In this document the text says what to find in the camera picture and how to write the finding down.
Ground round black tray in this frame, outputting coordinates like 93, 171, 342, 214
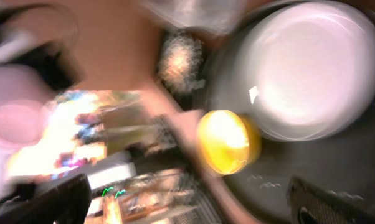
202, 0, 375, 224

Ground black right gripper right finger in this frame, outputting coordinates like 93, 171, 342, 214
287, 177, 375, 224

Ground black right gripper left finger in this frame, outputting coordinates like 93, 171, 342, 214
0, 174, 92, 224

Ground pink cup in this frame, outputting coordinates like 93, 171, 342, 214
0, 65, 55, 196

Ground grey plate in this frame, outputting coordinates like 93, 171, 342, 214
237, 1, 375, 141

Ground yellow bowl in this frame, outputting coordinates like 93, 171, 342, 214
196, 110, 262, 176

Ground food scraps in bowl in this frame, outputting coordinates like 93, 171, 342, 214
158, 32, 203, 95

